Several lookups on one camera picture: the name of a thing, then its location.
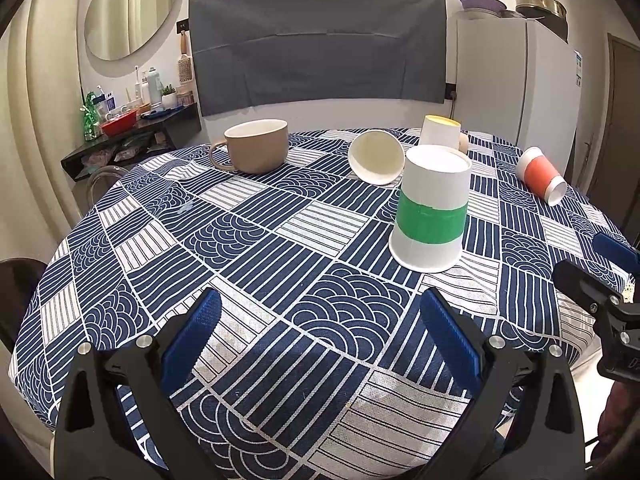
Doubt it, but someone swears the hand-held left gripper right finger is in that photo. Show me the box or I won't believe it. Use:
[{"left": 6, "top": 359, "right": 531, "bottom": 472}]
[{"left": 419, "top": 287, "right": 586, "bottom": 480}]

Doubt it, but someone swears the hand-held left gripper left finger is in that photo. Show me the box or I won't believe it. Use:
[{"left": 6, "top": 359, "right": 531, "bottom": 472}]
[{"left": 52, "top": 287, "right": 223, "bottom": 480}]

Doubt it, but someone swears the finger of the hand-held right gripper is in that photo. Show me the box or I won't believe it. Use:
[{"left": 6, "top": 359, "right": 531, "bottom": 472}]
[
  {"left": 593, "top": 232, "right": 640, "bottom": 275},
  {"left": 552, "top": 260, "right": 640, "bottom": 317}
]

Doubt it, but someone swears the green banded white paper cup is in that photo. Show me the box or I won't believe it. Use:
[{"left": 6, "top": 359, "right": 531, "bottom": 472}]
[{"left": 389, "top": 145, "right": 473, "bottom": 274}]

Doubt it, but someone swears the person's right forearm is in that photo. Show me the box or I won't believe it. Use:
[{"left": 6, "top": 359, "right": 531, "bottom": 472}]
[{"left": 599, "top": 385, "right": 640, "bottom": 466}]

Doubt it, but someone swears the orange banded white paper cup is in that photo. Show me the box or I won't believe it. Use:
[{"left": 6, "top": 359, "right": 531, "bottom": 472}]
[{"left": 516, "top": 146, "right": 568, "bottom": 207}]

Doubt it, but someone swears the plain white paper cup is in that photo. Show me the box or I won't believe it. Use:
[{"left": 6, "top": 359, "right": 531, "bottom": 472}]
[{"left": 348, "top": 130, "right": 406, "bottom": 185}]

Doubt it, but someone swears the brown door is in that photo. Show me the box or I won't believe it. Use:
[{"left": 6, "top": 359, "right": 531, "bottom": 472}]
[{"left": 600, "top": 32, "right": 640, "bottom": 231}]

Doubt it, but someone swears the blue white patterned tablecloth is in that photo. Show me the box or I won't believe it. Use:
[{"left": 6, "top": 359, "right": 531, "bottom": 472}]
[{"left": 10, "top": 127, "right": 636, "bottom": 480}]

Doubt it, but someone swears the clear plastic chair back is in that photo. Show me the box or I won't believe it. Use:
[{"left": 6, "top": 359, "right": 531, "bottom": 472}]
[{"left": 86, "top": 166, "right": 126, "bottom": 206}]

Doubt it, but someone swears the dark chair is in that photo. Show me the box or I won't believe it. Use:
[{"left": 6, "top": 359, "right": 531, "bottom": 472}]
[{"left": 0, "top": 258, "right": 48, "bottom": 356}]

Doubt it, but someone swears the beige ceramic mug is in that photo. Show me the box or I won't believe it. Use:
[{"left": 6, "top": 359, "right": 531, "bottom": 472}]
[{"left": 208, "top": 119, "right": 289, "bottom": 175}]

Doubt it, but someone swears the white refrigerator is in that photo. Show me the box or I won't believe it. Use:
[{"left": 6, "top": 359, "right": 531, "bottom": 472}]
[{"left": 454, "top": 10, "right": 583, "bottom": 176}]

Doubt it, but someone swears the white mug with yellow inside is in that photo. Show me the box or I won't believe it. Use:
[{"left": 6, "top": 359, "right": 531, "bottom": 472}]
[{"left": 419, "top": 115, "right": 470, "bottom": 156}]

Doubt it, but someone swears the red bowl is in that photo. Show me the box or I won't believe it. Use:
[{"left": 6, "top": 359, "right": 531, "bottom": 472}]
[{"left": 100, "top": 111, "right": 138, "bottom": 137}]

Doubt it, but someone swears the green bottle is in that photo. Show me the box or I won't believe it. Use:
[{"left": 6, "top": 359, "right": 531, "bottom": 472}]
[{"left": 82, "top": 91, "right": 98, "bottom": 141}]

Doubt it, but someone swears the white bottle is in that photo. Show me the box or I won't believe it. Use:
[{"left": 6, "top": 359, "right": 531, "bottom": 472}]
[{"left": 141, "top": 67, "right": 161, "bottom": 103}]

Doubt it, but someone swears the steel pot with lid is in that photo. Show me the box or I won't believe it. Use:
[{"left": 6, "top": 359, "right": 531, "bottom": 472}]
[{"left": 514, "top": 0, "right": 567, "bottom": 18}]

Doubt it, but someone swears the wooden hairbrush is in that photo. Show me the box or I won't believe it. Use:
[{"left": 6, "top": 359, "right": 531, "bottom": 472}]
[{"left": 177, "top": 30, "right": 194, "bottom": 83}]

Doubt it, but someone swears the purple pot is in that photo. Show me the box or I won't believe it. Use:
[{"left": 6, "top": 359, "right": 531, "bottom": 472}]
[{"left": 459, "top": 0, "right": 508, "bottom": 15}]

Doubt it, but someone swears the grey cloth cover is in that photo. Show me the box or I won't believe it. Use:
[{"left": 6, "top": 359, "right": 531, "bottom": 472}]
[{"left": 188, "top": 0, "right": 447, "bottom": 118}]

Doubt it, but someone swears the black wall shelf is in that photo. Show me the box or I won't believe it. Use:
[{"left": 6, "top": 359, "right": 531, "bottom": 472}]
[{"left": 61, "top": 105, "right": 202, "bottom": 181}]

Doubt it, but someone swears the oval wall mirror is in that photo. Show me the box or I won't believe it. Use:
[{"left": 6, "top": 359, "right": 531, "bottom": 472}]
[{"left": 84, "top": 0, "right": 184, "bottom": 62}]

